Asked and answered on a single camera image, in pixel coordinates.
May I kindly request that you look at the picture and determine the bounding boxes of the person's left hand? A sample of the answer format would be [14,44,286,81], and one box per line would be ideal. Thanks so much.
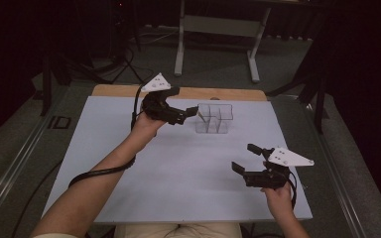
[130,110,167,140]

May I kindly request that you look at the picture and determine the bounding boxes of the white metal desk frame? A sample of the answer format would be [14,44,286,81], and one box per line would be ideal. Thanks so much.
[174,0,273,84]

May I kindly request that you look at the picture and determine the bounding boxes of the person's beige trousers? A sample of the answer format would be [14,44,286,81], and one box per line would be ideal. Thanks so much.
[113,222,242,238]

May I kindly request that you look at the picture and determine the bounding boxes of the person's right hand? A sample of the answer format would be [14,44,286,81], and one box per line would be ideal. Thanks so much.
[260,182,295,221]

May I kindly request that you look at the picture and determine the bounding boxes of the metal floor rail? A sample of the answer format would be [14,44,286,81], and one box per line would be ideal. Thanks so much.
[0,95,67,227]
[297,102,369,238]

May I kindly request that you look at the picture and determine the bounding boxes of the black metal stand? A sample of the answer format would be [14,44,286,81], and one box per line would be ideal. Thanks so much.
[40,49,72,117]
[267,43,330,135]

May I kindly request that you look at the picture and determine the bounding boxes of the white table sheet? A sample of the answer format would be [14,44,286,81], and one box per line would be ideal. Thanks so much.
[43,95,314,224]

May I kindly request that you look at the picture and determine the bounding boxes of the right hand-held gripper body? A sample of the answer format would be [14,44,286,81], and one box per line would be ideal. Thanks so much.
[243,147,316,190]

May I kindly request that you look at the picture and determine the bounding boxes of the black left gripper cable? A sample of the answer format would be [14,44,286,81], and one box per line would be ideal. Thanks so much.
[11,84,145,238]

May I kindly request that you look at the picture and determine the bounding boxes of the wooden table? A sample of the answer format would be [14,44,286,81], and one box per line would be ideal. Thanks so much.
[91,83,268,102]

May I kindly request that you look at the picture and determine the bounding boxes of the black floor cables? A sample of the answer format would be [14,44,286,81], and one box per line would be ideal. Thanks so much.
[68,43,155,87]

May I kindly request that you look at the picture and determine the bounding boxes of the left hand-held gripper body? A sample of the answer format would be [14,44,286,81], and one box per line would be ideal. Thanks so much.
[141,72,189,126]

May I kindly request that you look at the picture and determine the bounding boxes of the clear acrylic compartment organizer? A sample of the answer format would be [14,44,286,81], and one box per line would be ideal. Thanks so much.
[194,102,234,135]

